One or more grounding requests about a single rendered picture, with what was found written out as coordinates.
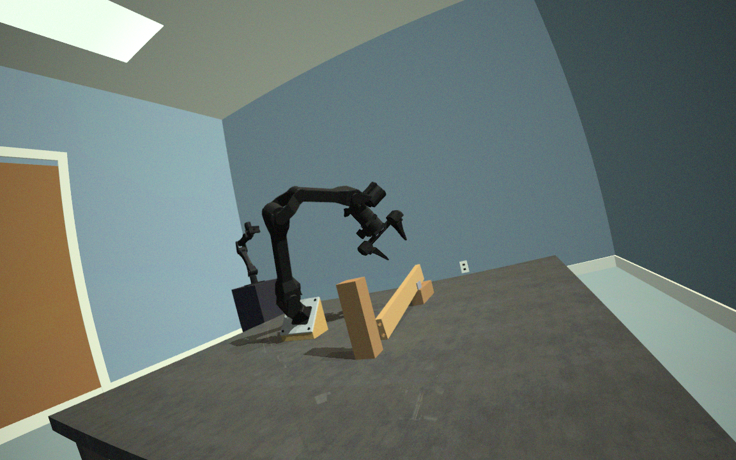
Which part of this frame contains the long wooden rail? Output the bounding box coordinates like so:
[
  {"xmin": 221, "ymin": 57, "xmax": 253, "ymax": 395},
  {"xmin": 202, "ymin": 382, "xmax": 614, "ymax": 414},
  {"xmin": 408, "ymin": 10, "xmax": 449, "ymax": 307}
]
[{"xmin": 376, "ymin": 264, "xmax": 424, "ymax": 340}]

